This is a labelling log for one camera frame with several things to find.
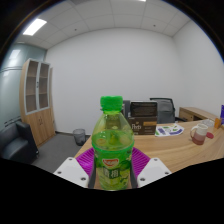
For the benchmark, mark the wooden shelf cabinet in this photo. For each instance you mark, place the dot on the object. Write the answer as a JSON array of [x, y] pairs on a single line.
[[36, 116]]

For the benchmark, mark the white printed leaflet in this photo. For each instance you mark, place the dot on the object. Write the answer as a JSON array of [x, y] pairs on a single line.
[[169, 130]]

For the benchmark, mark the wooden side desk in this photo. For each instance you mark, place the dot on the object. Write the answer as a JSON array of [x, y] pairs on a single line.
[[195, 113]]

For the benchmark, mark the green drink bottle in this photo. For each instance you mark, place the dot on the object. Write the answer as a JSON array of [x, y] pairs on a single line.
[[112, 150]]

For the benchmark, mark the flat round red coaster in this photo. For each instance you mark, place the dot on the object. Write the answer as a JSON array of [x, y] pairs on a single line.
[[210, 135]]

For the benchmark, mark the brown and black cardboard box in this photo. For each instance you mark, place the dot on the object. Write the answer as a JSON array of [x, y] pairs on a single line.
[[144, 116]]

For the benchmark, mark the white and brown mug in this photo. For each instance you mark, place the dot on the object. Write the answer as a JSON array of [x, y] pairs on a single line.
[[200, 133]]

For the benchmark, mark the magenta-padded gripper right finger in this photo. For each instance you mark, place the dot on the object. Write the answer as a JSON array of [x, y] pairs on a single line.
[[153, 170]]

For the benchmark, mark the grey mesh waste bin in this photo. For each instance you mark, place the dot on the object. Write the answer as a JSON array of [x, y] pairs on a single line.
[[79, 136]]

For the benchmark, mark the black sofa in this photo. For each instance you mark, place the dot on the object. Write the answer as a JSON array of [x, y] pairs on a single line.
[[15, 143]]

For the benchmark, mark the purple standing pouch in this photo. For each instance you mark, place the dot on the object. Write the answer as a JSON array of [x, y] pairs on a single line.
[[222, 115]]

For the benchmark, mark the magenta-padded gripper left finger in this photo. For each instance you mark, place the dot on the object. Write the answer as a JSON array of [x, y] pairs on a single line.
[[71, 170]]

